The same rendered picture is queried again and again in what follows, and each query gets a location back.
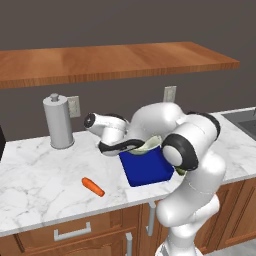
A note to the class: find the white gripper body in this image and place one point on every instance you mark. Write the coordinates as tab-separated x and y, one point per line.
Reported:
110	151

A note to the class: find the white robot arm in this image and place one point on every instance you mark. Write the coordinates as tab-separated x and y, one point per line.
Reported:
193	186

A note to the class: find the pale green bowl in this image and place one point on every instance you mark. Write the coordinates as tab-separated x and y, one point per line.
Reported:
149	144

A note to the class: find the blue tray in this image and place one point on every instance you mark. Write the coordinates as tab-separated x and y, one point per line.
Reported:
146	168

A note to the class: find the green vegetable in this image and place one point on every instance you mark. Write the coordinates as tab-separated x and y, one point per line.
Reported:
180	171

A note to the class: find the orange carrot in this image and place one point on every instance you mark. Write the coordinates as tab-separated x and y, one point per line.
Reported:
93	186

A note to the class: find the grey paper towel holder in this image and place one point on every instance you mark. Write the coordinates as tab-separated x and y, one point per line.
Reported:
59	123

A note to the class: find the wooden drawer front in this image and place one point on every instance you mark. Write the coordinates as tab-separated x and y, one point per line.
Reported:
106	225

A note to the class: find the wooden cupboard door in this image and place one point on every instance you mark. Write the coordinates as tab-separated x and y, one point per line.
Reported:
100	246
158	233
238	213

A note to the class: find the black appliance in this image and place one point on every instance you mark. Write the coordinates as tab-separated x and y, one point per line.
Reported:
2	143

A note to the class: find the grey sink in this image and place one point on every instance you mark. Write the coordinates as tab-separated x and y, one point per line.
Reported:
245	122

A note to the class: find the grey wall outlet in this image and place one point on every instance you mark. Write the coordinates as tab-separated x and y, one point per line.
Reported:
169	94
74	106

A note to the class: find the wooden wall shelf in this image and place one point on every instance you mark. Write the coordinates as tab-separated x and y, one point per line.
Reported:
100	63

